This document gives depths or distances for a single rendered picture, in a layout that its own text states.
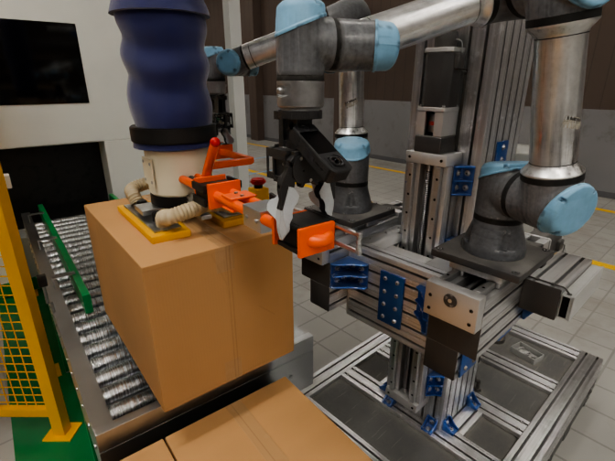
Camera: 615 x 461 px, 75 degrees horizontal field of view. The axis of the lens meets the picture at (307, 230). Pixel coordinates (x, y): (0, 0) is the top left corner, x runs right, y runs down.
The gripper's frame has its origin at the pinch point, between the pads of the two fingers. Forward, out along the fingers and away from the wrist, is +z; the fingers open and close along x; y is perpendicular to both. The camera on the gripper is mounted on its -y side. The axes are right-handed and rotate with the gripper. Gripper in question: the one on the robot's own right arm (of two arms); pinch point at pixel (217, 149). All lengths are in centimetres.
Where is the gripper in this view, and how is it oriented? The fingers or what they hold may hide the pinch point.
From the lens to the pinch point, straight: 158.2
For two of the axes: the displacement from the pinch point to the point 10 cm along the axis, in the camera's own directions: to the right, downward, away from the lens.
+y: 6.0, 2.9, -7.4
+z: 0.0, 9.3, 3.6
